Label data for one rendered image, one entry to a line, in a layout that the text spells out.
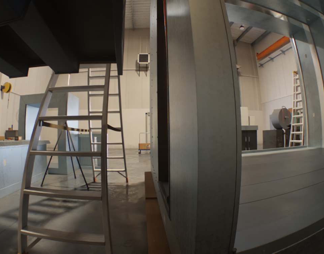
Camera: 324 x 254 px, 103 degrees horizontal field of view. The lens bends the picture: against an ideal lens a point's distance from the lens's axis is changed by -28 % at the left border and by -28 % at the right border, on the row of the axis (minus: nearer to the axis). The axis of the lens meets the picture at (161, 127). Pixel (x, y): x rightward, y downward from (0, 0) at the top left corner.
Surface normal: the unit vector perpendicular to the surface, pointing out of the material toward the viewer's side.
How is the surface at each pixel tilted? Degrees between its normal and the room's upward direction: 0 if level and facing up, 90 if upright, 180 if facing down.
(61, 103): 90
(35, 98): 90
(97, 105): 90
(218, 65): 90
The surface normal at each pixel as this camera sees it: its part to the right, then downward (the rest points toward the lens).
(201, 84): 0.10, -0.05
